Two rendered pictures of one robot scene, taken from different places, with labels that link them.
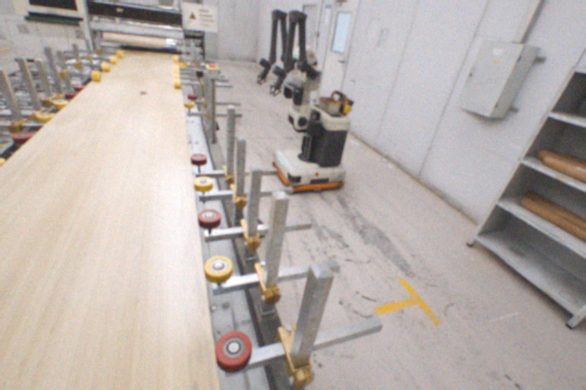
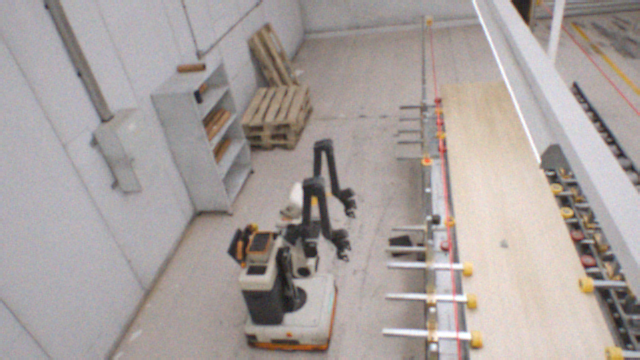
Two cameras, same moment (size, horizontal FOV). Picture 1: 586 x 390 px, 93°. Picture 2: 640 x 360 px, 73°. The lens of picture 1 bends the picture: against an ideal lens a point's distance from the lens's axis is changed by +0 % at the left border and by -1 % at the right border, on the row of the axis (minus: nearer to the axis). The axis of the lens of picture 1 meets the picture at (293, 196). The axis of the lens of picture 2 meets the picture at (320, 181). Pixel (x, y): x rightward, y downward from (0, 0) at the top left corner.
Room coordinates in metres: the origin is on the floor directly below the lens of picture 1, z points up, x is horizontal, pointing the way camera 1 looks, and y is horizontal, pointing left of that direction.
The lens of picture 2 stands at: (4.51, 1.77, 3.05)
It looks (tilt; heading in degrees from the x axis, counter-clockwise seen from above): 35 degrees down; 220
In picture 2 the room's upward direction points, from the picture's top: 10 degrees counter-clockwise
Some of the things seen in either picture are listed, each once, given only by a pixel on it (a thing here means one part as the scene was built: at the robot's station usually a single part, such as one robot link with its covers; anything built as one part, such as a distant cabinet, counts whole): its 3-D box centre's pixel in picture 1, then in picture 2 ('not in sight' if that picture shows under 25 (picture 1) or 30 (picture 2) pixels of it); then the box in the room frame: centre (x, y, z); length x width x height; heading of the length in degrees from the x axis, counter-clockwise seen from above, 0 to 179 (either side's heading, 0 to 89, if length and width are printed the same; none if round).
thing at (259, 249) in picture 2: (329, 104); (261, 246); (2.98, -0.21, 0.87); 0.23 x 0.15 x 0.11; 26
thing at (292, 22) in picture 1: (290, 42); (332, 169); (2.54, 0.22, 1.40); 0.11 x 0.06 x 0.43; 27
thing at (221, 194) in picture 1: (248, 193); (420, 141); (1.11, 0.21, 0.83); 0.43 x 0.03 x 0.04; 115
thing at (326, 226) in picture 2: (274, 37); (323, 209); (2.92, 0.40, 1.40); 0.11 x 0.06 x 0.43; 27
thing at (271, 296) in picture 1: (266, 283); not in sight; (0.62, 0.04, 0.81); 0.14 x 0.06 x 0.05; 25
